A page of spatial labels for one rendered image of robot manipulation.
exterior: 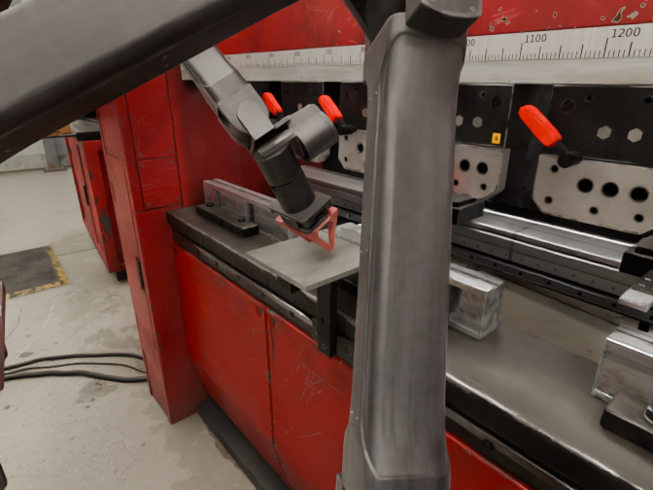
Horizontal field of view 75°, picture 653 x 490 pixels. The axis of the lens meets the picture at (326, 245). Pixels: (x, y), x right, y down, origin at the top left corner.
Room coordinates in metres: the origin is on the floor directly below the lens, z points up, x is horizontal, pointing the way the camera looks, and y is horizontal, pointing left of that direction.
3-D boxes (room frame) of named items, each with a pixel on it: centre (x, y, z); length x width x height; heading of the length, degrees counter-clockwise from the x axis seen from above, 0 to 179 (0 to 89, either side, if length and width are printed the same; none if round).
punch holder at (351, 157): (0.85, -0.10, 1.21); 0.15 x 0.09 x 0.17; 40
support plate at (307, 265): (0.73, -0.01, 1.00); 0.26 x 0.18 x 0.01; 130
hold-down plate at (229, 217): (1.25, 0.31, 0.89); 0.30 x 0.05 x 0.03; 40
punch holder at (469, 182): (0.69, -0.23, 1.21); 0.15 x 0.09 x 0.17; 40
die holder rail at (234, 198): (1.25, 0.23, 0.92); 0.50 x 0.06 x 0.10; 40
